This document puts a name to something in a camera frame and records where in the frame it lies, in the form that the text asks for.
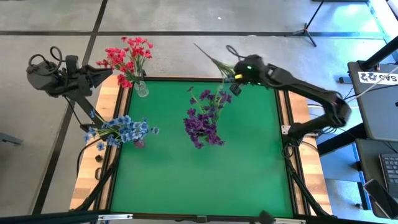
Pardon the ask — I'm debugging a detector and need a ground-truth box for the red artificial flower bunch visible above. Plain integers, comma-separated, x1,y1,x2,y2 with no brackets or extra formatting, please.
95,46,135,90

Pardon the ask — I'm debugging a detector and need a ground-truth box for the grey laptop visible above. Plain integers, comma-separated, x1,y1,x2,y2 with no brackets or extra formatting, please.
347,60,398,142

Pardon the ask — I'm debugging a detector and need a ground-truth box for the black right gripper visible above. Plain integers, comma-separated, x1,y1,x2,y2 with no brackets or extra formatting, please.
229,55,273,97

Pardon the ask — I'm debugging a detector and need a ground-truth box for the black round pole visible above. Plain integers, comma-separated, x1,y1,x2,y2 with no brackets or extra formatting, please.
360,35,398,71

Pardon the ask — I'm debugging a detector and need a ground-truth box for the black smartphone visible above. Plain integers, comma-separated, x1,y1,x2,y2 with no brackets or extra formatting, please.
363,179,395,219

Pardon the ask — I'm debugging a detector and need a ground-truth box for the green table mat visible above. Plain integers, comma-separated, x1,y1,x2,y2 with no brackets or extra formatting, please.
110,80,295,218

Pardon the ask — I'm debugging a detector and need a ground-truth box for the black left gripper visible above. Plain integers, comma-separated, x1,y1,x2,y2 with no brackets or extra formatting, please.
60,64,114,98

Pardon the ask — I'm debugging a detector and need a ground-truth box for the black looped cable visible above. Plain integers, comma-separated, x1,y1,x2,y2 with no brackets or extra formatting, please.
225,44,247,60
28,45,63,68

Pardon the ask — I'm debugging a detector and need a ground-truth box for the black keyboard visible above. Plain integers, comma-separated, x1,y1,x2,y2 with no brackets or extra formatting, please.
379,152,398,200

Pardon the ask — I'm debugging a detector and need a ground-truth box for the clear cut glass vase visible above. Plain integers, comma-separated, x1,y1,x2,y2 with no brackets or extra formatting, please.
134,79,150,98

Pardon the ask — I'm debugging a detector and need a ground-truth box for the purple artificial flower bunch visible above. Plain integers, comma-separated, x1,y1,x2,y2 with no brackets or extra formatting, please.
186,86,233,110
182,108,225,150

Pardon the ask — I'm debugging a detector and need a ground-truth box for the grey metal foot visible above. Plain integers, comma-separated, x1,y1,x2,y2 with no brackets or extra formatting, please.
0,132,24,146

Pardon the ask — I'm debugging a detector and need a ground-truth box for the black tripod stand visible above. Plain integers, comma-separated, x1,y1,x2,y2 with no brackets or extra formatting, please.
292,0,326,47

